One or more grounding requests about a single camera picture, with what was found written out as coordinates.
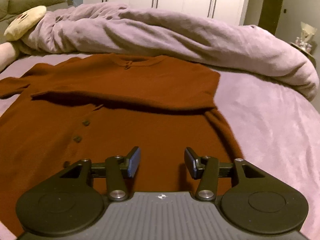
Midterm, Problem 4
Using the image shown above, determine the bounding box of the lavender bed sheet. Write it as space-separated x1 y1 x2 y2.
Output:
1 55 319 239

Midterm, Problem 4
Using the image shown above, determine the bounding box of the nightstand with decor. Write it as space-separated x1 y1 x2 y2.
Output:
290 22 317 68

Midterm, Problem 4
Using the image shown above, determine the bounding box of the lavender rumpled duvet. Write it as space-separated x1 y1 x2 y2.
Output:
22 2 319 100

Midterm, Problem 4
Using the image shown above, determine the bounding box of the brown knit cardigan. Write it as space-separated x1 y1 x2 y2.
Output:
1 54 242 234

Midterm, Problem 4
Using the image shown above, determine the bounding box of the cream face plush pillow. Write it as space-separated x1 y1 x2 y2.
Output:
4 5 47 41

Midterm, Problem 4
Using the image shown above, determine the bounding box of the olive green headboard cushion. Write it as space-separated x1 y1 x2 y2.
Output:
1 0 75 43

